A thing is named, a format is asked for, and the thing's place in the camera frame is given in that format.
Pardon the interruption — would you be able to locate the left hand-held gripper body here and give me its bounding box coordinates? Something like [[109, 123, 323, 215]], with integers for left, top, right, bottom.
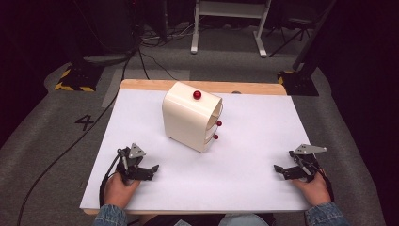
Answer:
[[116, 142, 155, 186]]

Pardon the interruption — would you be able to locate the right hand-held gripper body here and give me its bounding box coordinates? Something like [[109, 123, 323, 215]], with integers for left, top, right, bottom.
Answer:
[[288, 143, 328, 184]]

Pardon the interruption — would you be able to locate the person's right hand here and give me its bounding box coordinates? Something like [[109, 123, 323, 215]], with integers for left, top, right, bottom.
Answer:
[[291, 171, 332, 207]]

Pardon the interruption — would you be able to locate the person's left hand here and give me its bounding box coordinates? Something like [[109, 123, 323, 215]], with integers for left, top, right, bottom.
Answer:
[[103, 171, 141, 210]]

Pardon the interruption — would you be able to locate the white table sheet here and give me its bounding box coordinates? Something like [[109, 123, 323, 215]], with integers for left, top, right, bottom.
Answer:
[[79, 89, 311, 212]]

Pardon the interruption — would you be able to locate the cream mini drawer cabinet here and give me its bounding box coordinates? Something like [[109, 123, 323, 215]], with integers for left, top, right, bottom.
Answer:
[[161, 81, 225, 154]]

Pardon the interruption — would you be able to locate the black yellow striped stand base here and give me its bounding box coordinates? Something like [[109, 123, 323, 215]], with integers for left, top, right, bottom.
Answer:
[[277, 69, 320, 97], [53, 63, 104, 93]]

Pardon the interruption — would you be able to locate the wooden table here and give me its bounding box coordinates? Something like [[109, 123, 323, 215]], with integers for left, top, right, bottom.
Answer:
[[82, 78, 288, 217]]

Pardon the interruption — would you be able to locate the black slanted stand pole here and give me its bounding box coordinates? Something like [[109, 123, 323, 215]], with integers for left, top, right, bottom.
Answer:
[[292, 0, 339, 73]]

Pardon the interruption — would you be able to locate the black tripod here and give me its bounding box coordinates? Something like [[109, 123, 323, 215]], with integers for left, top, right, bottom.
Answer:
[[266, 17, 313, 58]]

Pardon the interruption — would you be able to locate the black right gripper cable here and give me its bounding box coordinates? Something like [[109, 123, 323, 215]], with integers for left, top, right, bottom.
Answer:
[[314, 166, 335, 202]]

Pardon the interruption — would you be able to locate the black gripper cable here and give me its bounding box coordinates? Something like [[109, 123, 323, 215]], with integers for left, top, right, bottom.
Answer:
[[98, 153, 124, 209], [314, 166, 335, 202]]

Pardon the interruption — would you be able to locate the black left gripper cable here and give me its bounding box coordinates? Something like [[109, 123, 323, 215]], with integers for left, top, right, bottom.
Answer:
[[98, 153, 124, 209]]

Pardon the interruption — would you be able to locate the long black floor cable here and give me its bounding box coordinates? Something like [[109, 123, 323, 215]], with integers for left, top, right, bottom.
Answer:
[[16, 46, 140, 226]]

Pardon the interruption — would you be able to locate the bundle of floor cables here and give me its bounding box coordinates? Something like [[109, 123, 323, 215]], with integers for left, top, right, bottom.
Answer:
[[139, 18, 197, 49]]

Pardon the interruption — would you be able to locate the white desk frame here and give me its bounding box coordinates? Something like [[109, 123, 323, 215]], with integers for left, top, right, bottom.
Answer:
[[190, 0, 273, 58]]

